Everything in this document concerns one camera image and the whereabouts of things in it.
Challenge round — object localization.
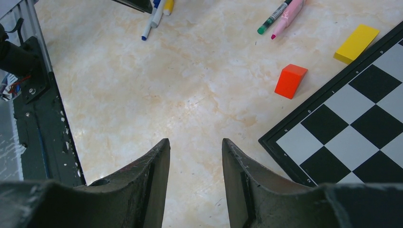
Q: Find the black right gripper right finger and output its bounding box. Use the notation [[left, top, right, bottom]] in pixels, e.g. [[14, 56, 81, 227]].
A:
[[222, 138, 403, 228]]

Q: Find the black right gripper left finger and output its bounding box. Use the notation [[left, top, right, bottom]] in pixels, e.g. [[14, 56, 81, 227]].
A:
[[0, 138, 170, 228]]

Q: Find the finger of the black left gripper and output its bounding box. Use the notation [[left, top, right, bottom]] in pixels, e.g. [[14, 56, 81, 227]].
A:
[[113, 0, 153, 14]]

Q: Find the blue cap white marker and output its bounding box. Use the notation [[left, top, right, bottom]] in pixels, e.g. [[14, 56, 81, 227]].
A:
[[141, 0, 160, 41]]

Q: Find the grey cap white marker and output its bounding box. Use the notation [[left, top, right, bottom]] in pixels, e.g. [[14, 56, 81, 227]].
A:
[[151, 0, 166, 28]]

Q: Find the yellow cap white marker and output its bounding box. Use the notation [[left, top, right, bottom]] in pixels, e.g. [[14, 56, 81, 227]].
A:
[[163, 0, 174, 16]]

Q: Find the green thin pen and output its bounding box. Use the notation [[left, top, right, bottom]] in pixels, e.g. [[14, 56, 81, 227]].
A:
[[257, 0, 292, 35]]

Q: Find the pink translucent pen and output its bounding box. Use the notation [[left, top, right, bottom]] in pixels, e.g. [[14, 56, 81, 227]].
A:
[[271, 0, 306, 39]]

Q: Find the black grey chessboard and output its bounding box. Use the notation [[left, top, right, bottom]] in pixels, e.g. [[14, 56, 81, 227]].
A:
[[259, 24, 403, 187]]

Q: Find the orange red block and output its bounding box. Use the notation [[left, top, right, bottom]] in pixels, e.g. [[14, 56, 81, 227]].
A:
[[274, 64, 308, 99]]

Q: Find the yellow block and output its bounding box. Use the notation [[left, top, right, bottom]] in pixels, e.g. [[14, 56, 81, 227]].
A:
[[333, 24, 380, 64]]

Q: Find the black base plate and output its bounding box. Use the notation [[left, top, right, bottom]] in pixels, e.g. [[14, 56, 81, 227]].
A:
[[13, 37, 86, 186]]

